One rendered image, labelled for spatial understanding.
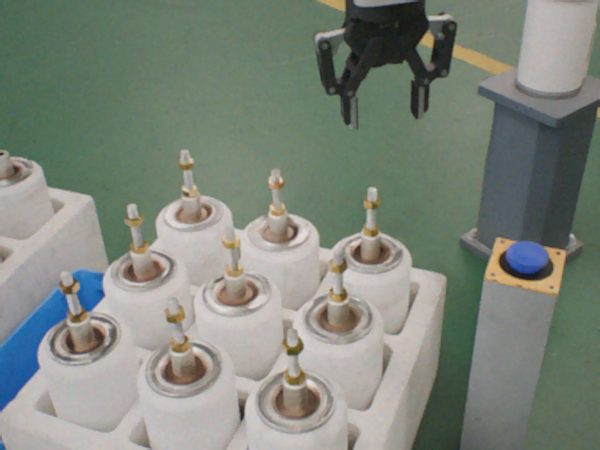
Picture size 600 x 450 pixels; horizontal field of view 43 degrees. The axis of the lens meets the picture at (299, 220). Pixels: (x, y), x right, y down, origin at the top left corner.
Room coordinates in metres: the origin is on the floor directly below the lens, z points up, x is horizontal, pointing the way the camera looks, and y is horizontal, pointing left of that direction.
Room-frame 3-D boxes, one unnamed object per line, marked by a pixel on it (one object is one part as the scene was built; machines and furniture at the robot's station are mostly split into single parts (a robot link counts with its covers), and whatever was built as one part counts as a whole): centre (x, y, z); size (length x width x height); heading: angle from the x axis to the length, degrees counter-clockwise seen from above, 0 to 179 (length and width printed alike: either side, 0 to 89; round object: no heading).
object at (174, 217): (0.78, 0.13, 0.25); 0.08 x 0.08 x 0.01
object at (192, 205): (0.78, 0.13, 0.26); 0.02 x 0.02 x 0.03
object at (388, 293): (0.69, -0.08, 0.16); 0.10 x 0.10 x 0.18
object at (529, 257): (0.58, -0.22, 0.32); 0.04 x 0.04 x 0.02
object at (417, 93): (0.70, -0.13, 0.44); 0.02 x 0.01 x 0.04; 10
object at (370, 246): (0.69, -0.08, 0.26); 0.02 x 0.02 x 0.03
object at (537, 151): (1.00, -0.37, 0.15); 0.15 x 0.15 x 0.30; 36
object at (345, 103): (0.68, -0.04, 0.45); 0.03 x 0.01 x 0.05; 100
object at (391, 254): (0.69, -0.08, 0.25); 0.08 x 0.08 x 0.01
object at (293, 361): (0.47, 0.01, 0.30); 0.01 x 0.01 x 0.08; 25
